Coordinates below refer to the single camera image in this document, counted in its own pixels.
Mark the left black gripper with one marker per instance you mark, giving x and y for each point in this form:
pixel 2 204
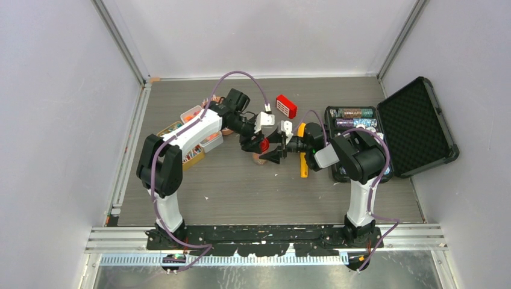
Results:
pixel 246 142

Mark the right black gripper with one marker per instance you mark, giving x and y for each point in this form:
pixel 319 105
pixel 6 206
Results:
pixel 275 155

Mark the red jar lid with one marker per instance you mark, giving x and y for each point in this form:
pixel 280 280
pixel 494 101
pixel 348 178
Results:
pixel 264 146

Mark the yellow plastic scoop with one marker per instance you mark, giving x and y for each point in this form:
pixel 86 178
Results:
pixel 304 170

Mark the white tray of gummy candies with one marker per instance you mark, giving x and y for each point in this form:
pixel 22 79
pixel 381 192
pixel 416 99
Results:
pixel 212 141

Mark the clear plastic jar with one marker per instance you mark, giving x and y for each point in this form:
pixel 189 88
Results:
pixel 257 160

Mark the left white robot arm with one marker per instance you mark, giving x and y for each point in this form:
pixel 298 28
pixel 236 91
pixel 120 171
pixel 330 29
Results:
pixel 160 166

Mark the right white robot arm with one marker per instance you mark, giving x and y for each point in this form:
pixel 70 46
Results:
pixel 361 153

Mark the yellow tray of wrapped candies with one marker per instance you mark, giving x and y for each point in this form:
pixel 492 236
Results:
pixel 195 155

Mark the red toy brick block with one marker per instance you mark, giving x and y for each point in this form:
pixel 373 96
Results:
pixel 286 106

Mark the pink tray of lollipops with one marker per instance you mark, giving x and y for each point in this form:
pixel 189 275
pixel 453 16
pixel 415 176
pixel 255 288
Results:
pixel 219 100

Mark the black poker chip case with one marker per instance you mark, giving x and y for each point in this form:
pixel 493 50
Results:
pixel 412 124

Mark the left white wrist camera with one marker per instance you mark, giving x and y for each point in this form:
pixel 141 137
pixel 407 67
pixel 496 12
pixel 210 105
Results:
pixel 264 118

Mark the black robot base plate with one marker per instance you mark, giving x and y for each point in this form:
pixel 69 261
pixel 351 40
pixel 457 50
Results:
pixel 263 240

